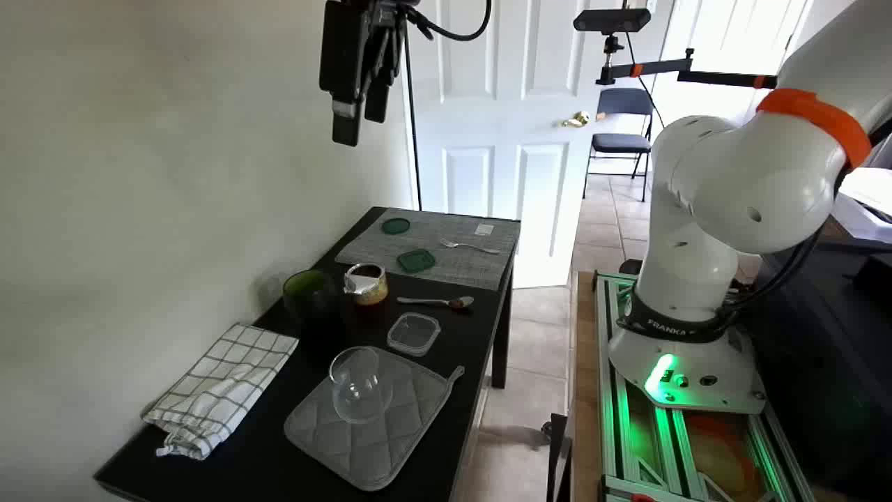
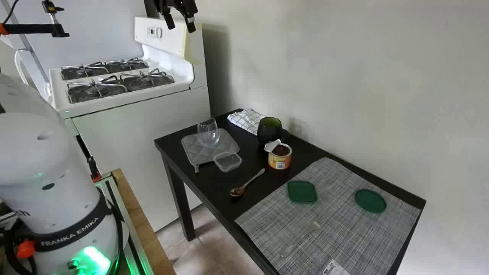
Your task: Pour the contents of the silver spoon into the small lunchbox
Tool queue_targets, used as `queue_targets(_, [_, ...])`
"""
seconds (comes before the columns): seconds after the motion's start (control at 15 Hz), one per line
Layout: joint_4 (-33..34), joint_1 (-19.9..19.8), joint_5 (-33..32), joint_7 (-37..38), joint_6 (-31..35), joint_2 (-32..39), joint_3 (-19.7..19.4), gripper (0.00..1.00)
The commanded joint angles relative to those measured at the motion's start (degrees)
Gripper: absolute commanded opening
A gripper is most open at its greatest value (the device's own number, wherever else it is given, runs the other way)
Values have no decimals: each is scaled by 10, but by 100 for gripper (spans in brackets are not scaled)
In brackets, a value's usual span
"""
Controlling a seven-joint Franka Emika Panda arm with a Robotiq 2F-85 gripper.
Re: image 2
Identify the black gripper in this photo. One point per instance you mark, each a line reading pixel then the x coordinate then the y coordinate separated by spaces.
pixel 187 7

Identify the silver spoon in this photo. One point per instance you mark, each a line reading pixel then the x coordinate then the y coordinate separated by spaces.
pixel 239 191

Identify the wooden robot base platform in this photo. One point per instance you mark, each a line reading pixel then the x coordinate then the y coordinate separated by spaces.
pixel 143 252

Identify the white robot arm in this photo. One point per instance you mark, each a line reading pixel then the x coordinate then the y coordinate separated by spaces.
pixel 41 177

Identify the small clear plastic lunchbox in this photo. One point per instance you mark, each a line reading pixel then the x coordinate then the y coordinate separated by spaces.
pixel 229 160

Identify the white gas stove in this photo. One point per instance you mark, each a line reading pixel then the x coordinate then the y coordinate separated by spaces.
pixel 122 84

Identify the white checkered dish towel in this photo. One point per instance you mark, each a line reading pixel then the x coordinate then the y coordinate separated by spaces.
pixel 247 119

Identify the grey quilted pot holder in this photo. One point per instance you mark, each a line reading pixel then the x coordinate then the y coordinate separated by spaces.
pixel 198 153

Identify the dark green cup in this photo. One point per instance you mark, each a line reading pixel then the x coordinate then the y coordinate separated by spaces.
pixel 270 128

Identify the black side table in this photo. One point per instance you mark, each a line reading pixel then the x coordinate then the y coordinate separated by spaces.
pixel 213 185

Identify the open tin can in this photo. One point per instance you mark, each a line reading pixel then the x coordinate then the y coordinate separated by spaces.
pixel 279 154

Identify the green rectangular lid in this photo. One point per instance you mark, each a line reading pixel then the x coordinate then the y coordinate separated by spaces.
pixel 302 191

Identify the grey woven placemat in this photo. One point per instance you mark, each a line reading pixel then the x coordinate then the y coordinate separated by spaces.
pixel 332 235

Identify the green round lid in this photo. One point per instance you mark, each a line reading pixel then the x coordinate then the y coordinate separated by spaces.
pixel 371 200

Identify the black camera stand clamp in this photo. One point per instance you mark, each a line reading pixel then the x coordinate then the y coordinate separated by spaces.
pixel 54 27

